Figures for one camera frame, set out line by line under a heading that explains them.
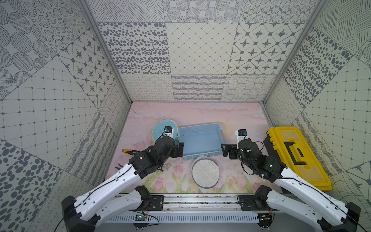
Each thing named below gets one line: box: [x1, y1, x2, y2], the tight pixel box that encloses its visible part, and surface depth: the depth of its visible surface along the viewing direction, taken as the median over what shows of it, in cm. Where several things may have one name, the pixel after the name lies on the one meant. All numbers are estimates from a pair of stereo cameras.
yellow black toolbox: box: [263, 126, 333, 191], surface depth 76 cm
